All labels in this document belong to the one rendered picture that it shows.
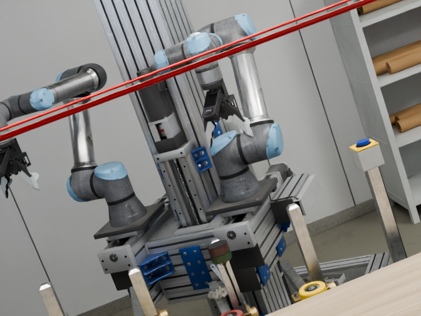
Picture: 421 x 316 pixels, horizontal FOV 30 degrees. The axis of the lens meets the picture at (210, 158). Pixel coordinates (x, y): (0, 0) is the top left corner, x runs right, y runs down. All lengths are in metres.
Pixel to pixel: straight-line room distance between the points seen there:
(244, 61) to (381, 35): 2.35
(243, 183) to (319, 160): 2.28
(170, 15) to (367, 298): 1.39
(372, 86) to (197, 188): 1.88
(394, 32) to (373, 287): 3.09
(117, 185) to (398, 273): 1.23
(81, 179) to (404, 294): 1.47
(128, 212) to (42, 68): 1.91
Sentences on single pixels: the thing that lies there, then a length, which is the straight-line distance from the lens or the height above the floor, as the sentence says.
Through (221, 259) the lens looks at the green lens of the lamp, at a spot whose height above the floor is 1.08.
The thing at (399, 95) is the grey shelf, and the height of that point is 0.67.
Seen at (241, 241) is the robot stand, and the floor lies 0.94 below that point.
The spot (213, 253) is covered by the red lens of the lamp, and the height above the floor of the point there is 1.10.
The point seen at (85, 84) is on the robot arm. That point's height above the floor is 1.59.
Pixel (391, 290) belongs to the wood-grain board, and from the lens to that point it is 2.18.
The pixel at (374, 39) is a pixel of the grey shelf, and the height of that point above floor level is 1.06.
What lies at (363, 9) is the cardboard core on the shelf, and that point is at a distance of 4.84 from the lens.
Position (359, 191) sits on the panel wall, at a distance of 5.22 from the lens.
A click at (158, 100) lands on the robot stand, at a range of 2.95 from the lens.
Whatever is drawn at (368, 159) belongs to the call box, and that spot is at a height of 1.18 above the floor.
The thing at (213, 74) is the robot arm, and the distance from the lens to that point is 2.41.
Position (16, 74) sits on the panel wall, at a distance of 4.81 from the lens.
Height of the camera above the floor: 1.87
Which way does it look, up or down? 13 degrees down
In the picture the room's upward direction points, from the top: 20 degrees counter-clockwise
